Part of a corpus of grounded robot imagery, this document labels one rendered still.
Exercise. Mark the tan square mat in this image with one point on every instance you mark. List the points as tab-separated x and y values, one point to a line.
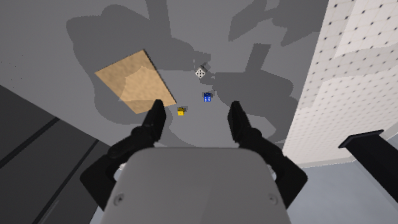
136	82

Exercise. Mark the white die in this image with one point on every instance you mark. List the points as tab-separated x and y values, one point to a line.
200	72

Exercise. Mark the blue die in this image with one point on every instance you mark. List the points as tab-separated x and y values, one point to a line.
207	97

